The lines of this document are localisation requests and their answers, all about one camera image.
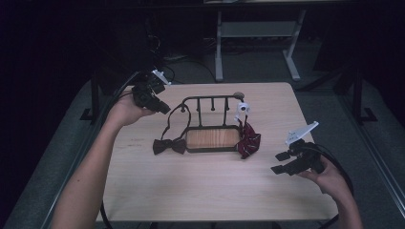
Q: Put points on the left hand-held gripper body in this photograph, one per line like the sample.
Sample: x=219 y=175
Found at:
x=146 y=92

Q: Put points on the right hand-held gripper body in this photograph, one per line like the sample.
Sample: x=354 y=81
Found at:
x=305 y=156

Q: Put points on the red striped bow tie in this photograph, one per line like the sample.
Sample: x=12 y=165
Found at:
x=250 y=140

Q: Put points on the dark brown bow tie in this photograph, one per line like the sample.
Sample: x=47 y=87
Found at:
x=173 y=144

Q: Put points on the black hook rack wooden tray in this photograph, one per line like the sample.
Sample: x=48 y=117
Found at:
x=213 y=138

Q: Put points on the person's left hand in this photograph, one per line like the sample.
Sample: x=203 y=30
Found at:
x=127 y=111

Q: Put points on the person's right hand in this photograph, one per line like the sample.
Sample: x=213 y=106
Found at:
x=329 y=179

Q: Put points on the black metal stand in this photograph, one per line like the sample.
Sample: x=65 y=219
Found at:
x=358 y=95
x=94 y=95

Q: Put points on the white metal desk frame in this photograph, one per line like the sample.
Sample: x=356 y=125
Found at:
x=254 y=29

